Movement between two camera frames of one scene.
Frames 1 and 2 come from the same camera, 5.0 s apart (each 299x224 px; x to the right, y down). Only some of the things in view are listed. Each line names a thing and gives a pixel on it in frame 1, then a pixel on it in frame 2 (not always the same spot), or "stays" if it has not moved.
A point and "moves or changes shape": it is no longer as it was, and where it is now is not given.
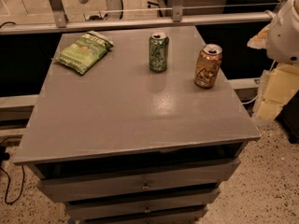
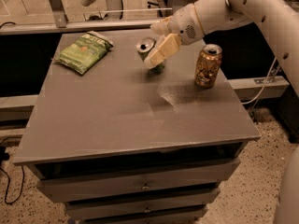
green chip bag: x=82 y=54 stays
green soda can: x=158 y=51 moves or changes shape
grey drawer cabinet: x=122 y=144 stays
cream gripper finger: x=260 y=40 to x=162 y=26
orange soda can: x=208 y=64 stays
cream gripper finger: x=279 y=85 to x=163 y=51
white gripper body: x=284 y=36 to x=184 y=24
